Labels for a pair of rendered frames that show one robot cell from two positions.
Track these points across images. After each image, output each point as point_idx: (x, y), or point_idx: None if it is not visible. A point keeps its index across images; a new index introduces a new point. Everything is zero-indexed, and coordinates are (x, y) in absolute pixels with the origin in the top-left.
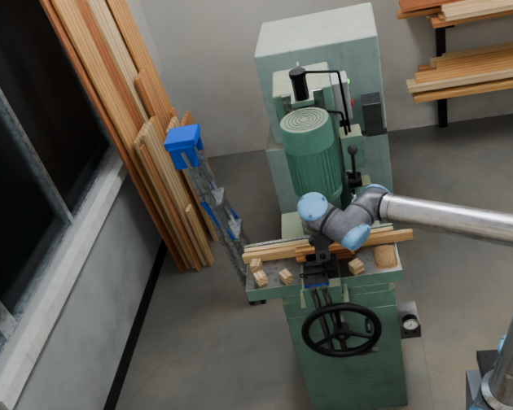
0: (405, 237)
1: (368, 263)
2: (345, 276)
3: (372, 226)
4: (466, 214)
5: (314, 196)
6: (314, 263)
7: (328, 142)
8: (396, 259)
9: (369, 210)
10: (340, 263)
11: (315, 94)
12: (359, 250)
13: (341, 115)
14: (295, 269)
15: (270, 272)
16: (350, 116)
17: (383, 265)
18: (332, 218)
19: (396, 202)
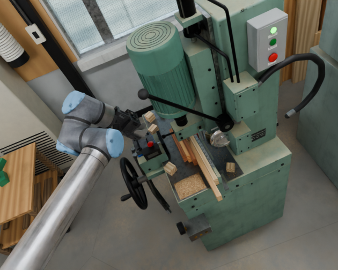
0: (214, 194)
1: (180, 175)
2: (163, 165)
3: (211, 163)
4: (30, 226)
5: (72, 97)
6: (146, 139)
7: (147, 72)
8: (186, 195)
9: (81, 143)
10: (176, 157)
11: (203, 19)
12: (193, 164)
13: (226, 60)
14: (165, 132)
15: (160, 119)
16: (256, 69)
17: (176, 187)
18: (64, 121)
19: (76, 159)
